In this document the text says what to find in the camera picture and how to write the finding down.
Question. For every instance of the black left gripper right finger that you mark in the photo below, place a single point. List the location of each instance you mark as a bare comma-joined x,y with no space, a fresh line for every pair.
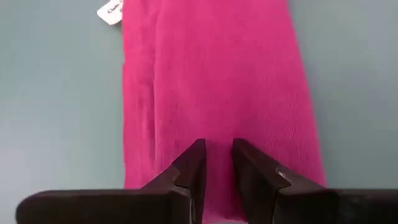
311,207

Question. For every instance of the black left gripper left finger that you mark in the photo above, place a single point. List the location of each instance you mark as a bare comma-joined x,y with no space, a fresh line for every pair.
124,207

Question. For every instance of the green table mat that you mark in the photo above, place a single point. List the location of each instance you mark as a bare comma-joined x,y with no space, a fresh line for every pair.
46,109

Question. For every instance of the magenta towel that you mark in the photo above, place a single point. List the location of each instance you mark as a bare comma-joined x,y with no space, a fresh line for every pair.
217,77

